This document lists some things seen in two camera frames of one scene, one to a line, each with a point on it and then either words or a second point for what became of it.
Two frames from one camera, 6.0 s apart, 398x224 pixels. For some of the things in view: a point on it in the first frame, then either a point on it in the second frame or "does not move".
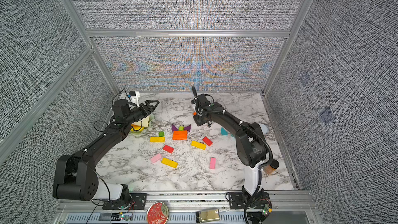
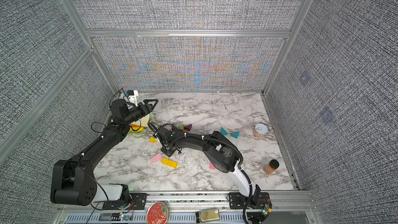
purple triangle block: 188,128 does not move
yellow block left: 157,139 does not move
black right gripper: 198,122 → 167,153
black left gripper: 150,109 does not move
